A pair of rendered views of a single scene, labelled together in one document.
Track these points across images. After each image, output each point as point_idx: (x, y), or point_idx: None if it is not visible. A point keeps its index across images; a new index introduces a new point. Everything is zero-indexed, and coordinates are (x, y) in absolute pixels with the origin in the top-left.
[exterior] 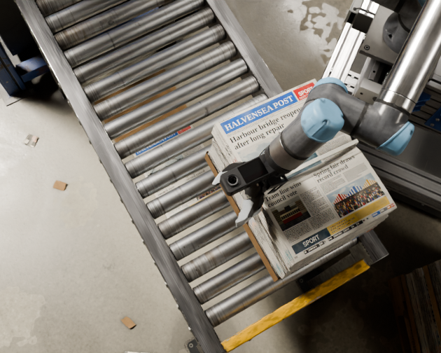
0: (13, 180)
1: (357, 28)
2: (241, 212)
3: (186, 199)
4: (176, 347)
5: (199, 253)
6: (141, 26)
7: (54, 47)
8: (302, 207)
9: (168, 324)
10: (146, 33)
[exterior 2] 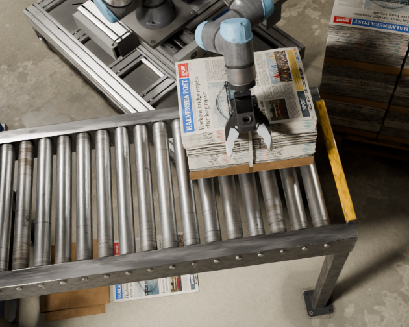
0: None
1: (125, 53)
2: (264, 139)
3: (217, 210)
4: (308, 326)
5: (234, 276)
6: (45, 194)
7: (26, 272)
8: (275, 101)
9: (285, 326)
10: None
